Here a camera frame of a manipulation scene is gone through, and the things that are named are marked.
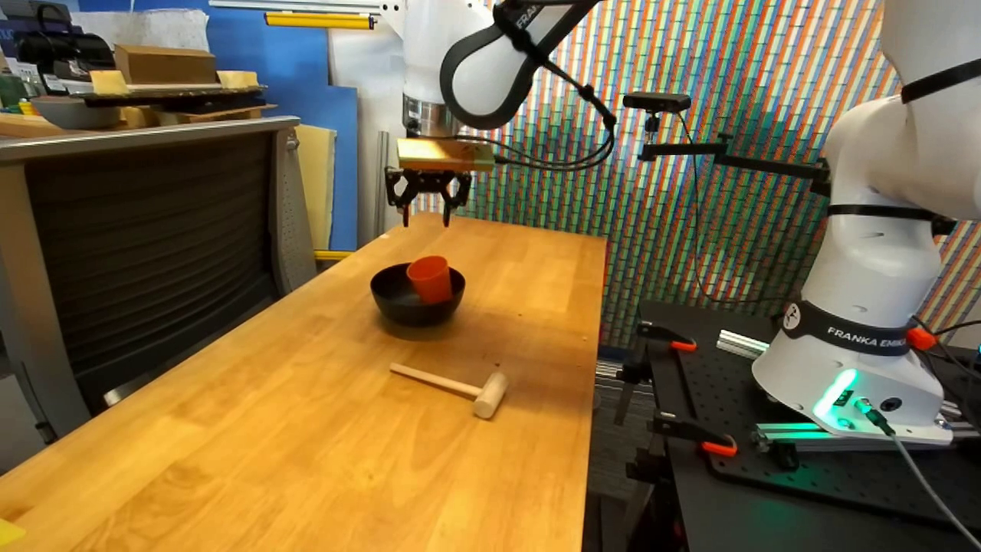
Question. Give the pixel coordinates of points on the black camera on stand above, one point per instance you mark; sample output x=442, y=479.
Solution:
x=718, y=152

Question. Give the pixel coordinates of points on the orange plastic cup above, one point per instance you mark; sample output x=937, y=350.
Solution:
x=430, y=278

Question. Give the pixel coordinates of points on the yellow bar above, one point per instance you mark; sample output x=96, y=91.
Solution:
x=321, y=20

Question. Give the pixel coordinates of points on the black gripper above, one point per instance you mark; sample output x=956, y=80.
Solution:
x=404, y=186

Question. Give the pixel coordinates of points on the black bowl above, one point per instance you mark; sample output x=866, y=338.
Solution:
x=398, y=301

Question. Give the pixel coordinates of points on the orange-handled clamp lower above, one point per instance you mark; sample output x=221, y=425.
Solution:
x=706, y=438

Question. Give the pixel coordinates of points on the orange-handled clamp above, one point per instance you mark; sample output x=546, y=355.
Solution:
x=706, y=438
x=665, y=334

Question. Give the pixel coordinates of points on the black mounting plate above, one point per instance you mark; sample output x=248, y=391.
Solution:
x=781, y=452

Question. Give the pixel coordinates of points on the wooden box on cabinet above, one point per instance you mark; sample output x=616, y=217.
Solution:
x=167, y=65

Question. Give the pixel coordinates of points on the wooden mallet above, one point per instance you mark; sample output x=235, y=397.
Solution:
x=486, y=397

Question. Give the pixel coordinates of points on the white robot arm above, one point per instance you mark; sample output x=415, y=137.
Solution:
x=896, y=162

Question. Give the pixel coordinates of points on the grey cabinet with shutter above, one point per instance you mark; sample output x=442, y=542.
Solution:
x=122, y=253

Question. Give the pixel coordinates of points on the orange clamp right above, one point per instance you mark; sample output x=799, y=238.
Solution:
x=919, y=338

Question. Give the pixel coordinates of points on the orange-handled clamp upper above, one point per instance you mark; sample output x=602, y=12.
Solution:
x=665, y=334

